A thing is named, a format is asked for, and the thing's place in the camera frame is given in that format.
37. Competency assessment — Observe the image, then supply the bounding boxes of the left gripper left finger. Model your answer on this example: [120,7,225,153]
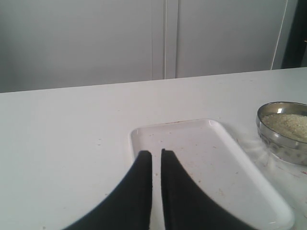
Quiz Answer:
[66,150,153,230]

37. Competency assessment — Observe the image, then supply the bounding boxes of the steel bowl with rice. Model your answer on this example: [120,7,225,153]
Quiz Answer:
[256,102,307,165]

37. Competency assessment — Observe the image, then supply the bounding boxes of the white cabinet doors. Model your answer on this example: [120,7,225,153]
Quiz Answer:
[0,0,289,92]

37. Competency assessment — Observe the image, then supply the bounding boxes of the white rectangular plastic tray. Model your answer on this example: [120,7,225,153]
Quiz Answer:
[130,119,295,230]

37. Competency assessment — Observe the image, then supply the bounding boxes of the black vertical post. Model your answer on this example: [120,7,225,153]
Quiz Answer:
[281,0,307,69]

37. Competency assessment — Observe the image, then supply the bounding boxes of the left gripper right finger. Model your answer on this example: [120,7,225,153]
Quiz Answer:
[161,149,242,230]

